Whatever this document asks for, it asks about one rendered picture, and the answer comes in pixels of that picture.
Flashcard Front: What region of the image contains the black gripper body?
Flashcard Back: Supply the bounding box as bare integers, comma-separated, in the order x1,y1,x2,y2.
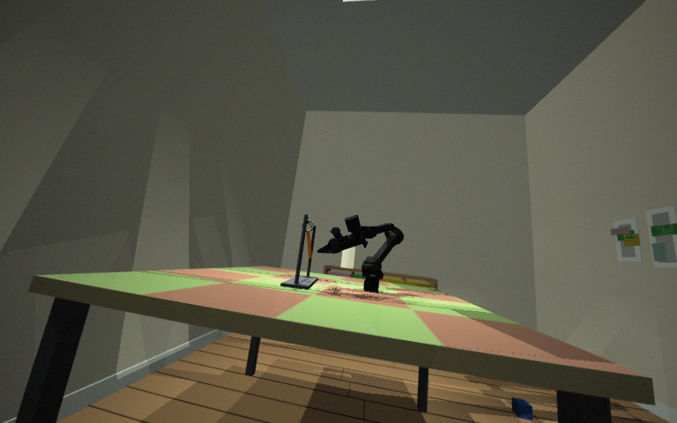
331,235,353,253

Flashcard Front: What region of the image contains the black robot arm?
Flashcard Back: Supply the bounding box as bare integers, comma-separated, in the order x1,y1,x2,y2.
331,215,404,293

